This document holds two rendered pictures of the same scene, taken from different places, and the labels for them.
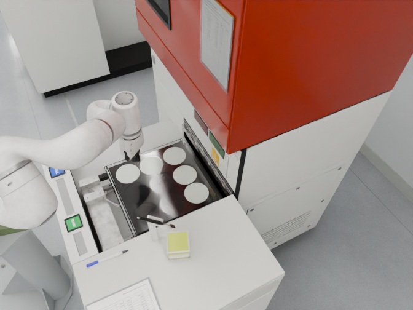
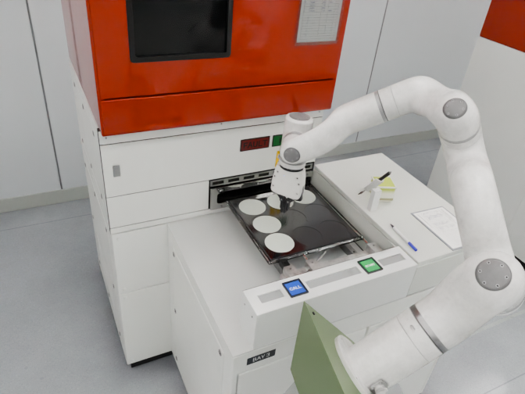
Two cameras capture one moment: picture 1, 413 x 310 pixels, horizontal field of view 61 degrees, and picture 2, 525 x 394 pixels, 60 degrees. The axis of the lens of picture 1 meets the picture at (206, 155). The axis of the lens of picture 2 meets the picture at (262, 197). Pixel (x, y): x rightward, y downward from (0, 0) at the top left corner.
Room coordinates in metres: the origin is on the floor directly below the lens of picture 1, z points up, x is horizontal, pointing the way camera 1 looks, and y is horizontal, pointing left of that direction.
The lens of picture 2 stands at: (0.93, 1.52, 1.88)
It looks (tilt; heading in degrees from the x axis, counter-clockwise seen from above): 34 degrees down; 270
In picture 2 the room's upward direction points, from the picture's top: 6 degrees clockwise
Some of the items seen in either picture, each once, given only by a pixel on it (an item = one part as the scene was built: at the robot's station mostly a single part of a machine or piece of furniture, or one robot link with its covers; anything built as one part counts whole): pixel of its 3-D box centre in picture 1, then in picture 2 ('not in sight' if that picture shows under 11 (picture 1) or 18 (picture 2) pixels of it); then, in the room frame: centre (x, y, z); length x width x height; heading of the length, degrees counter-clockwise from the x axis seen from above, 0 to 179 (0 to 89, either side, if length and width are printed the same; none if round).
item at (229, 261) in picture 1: (179, 277); (392, 213); (0.43, 0.08, 0.89); 0.62 x 0.35 x 0.14; 119
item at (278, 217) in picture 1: (241, 170); (190, 239); (1.26, -0.22, 0.41); 0.82 x 0.71 x 0.82; 29
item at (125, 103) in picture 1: (125, 112); (296, 137); (0.85, 0.28, 1.27); 0.09 x 0.08 x 0.13; 84
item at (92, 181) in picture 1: (89, 182); (294, 277); (0.81, 0.48, 0.89); 0.08 x 0.03 x 0.03; 119
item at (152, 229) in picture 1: (157, 226); (373, 191); (0.55, 0.16, 1.03); 0.06 x 0.04 x 0.13; 119
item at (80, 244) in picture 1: (70, 206); (330, 293); (0.69, 0.53, 0.89); 0.55 x 0.09 x 0.14; 29
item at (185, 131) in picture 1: (204, 163); (262, 188); (0.93, 0.01, 0.89); 0.44 x 0.02 x 0.10; 29
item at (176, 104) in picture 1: (189, 115); (220, 166); (1.09, 0.08, 1.02); 0.82 x 0.03 x 0.40; 29
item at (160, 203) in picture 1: (161, 183); (291, 218); (0.81, 0.18, 0.90); 0.34 x 0.34 x 0.01; 29
